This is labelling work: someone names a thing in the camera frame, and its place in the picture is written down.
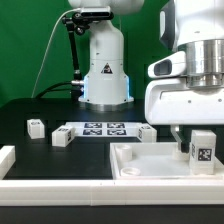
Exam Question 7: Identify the black base cables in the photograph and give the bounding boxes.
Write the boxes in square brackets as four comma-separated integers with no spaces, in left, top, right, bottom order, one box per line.
[35,79,85,99]

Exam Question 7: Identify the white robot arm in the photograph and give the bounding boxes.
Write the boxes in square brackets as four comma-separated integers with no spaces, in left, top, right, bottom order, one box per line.
[68,0,224,125]

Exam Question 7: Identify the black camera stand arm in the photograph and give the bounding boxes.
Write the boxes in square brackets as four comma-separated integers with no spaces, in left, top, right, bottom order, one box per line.
[62,16,82,101]

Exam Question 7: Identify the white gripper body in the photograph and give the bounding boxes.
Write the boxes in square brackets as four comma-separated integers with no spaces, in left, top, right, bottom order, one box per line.
[145,51,224,125]

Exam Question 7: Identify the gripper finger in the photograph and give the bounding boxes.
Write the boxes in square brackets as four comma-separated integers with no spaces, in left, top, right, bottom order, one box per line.
[170,125,189,153]

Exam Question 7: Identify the white U-shaped fence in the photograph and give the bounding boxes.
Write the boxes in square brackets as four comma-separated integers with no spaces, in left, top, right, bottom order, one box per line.
[0,146,224,206]

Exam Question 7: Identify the black camera on stand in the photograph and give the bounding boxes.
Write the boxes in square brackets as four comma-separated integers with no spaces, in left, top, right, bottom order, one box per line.
[73,6,113,22]

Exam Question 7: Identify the grey camera cable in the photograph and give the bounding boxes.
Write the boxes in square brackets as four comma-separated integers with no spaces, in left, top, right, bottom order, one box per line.
[30,7,82,99]

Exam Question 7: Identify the white marker base plate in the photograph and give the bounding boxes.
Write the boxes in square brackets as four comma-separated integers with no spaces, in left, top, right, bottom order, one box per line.
[67,122,139,137]

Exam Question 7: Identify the white square tabletop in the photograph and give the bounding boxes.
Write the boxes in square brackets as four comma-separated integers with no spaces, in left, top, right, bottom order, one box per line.
[110,142,224,180]

